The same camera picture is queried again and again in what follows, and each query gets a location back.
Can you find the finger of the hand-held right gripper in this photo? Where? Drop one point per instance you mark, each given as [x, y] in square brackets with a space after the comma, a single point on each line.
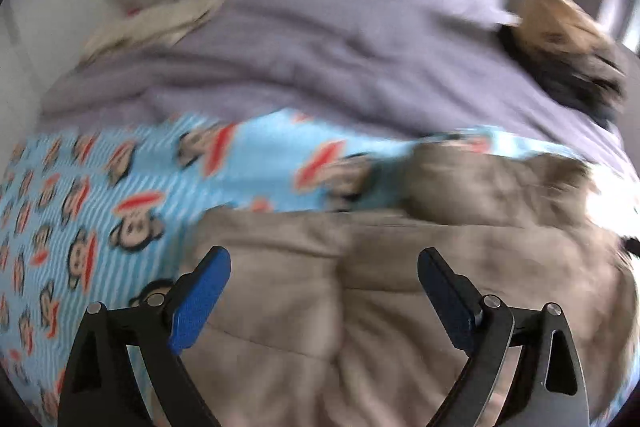
[631, 247]

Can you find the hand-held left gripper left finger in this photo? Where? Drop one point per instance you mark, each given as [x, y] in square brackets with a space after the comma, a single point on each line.
[197, 302]

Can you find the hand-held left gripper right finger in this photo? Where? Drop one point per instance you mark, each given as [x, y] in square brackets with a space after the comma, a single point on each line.
[450, 302]

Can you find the beige puffer jacket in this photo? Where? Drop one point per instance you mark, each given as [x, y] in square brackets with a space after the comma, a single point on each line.
[350, 267]

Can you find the blue monkey print blanket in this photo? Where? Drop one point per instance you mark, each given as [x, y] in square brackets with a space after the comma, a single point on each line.
[150, 167]

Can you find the brown patterned garment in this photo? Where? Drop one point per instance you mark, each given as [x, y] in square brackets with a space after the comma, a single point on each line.
[585, 47]

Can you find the striped beige garment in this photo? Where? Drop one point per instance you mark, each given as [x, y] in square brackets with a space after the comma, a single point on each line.
[550, 7]

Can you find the purple duvet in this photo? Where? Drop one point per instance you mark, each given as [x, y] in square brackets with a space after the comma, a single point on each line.
[310, 57]

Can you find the cream quilted jacket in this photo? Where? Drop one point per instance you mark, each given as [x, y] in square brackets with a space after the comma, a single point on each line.
[150, 27]

